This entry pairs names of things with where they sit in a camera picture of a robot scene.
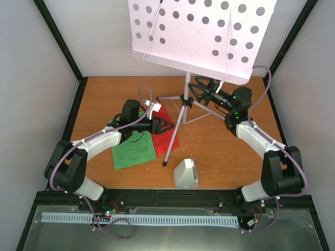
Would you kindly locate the green sheet music page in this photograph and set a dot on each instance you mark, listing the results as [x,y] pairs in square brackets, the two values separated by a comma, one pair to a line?
[138,149]

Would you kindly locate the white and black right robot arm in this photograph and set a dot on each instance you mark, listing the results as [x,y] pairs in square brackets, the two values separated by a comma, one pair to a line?
[282,173]

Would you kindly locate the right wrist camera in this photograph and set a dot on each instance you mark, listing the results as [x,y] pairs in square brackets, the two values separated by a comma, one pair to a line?
[219,87]

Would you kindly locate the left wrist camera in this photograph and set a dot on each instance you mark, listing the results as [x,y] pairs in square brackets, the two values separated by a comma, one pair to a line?
[152,107]

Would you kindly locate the light blue slotted cable duct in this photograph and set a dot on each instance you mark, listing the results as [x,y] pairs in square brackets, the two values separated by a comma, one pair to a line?
[143,220]

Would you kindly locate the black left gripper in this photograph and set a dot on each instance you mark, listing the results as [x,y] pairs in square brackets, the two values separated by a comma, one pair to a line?
[157,129]

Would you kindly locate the white tripod music stand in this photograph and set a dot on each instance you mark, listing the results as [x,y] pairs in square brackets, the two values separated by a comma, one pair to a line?
[187,102]

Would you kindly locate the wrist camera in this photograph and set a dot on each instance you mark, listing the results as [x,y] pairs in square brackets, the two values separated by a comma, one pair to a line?
[152,107]
[219,87]

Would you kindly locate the white metronome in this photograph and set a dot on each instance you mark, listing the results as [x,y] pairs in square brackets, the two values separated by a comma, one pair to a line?
[185,174]

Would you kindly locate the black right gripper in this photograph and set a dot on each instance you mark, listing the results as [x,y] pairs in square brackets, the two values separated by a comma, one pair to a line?
[206,94]

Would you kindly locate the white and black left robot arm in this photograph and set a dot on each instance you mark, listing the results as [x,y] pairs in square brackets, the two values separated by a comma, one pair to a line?
[66,169]

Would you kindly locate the red sheet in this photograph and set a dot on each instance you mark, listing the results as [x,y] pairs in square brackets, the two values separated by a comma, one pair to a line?
[161,142]

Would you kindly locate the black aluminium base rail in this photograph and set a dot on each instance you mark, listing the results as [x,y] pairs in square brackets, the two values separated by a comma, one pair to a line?
[222,201]

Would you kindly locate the white perforated stand desk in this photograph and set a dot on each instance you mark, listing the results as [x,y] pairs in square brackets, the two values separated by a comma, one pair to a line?
[217,39]

